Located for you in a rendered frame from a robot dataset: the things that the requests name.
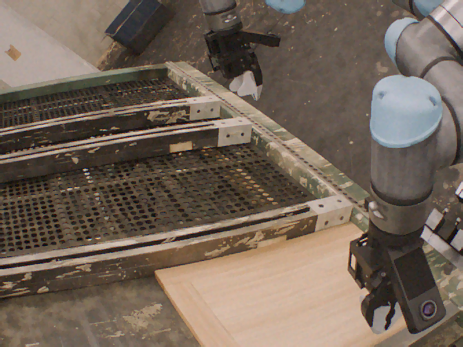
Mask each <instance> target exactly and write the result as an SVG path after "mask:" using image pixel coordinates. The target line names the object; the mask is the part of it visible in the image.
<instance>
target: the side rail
mask: <svg viewBox="0 0 463 347"><path fill-rule="evenodd" d="M167 69H168V67H167V66H165V65H164V64H156V65H145V66H139V67H129V68H123V69H118V70H109V71H104V72H95V73H91V74H83V75H78V76H71V77H66V78H58V79H54V80H50V81H43V82H39V83H32V84H28V85H21V86H17V87H11V88H7V89H3V90H0V104H1V103H7V102H11V101H17V100H21V99H25V98H32V97H36V96H43V95H47V94H54V93H59V92H66V91H70V90H77V89H82V88H87V87H94V86H100V85H107V84H113V83H122V82H127V81H136V80H141V79H147V78H158V77H164V76H167Z"/></svg>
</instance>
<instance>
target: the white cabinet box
mask: <svg viewBox="0 0 463 347"><path fill-rule="evenodd" d="M95 72H100V70H98V69H97V68H95V67H94V66H93V65H91V64H90V63H88V62H87V61H86V60H84V59H82V58H81V57H80V56H79V55H77V54H75V53H74V52H73V51H72V50H70V49H68V48H67V47H65V46H64V45H63V44H61V43H60V42H58V41H57V40H56V39H54V38H53V37H51V36H50V35H49V34H47V33H46V32H44V31H43V30H41V29H40V28H38V27H37V26H36V25H34V24H33V23H31V22H30V21H28V20H27V19H26V18H24V17H23V16H21V15H20V14H19V13H17V12H15V11H14V10H13V9H12V8H10V7H8V6H7V5H6V4H4V3H3V2H1V1H0V79H1V80H2V81H4V82H5V83H7V84H8V85H9V86H11V87H17V86H21V85H28V84H32V83H39V82H43V81H50V80H54V79H58V78H66V77H71V76H78V75H83V74H91V73H95Z"/></svg>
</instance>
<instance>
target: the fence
mask: <svg viewBox="0 0 463 347"><path fill-rule="evenodd" d="M444 307H445V309H446V315H445V317H444V318H443V319H442V320H441V321H440V322H438V323H436V324H434V325H433V326H431V327H430V328H428V329H426V330H424V331H422V332H420V333H417V334H411V333H410V332H409V331H408V328H407V327H405V328H403V329H402V330H400V331H398V332H397V333H395V334H393V335H392V336H390V337H387V338H386V339H384V340H382V341H381V342H379V343H377V344H375V345H373V346H372V347H418V346H419V345H421V344H423V343H424V342H425V341H427V340H428V339H430V338H432V337H433V336H434V335H436V334H438V333H439V332H440V331H441V330H443V329H445V328H446V327H447V326H449V325H450V324H452V323H453V322H454V321H455V320H456V318H457V316H458V314H459V312H460V309H459V308H458V307H457V306H456V305H454V304H453V303H452V302H451V301H450V300H448V301H446V302H445V303H444Z"/></svg>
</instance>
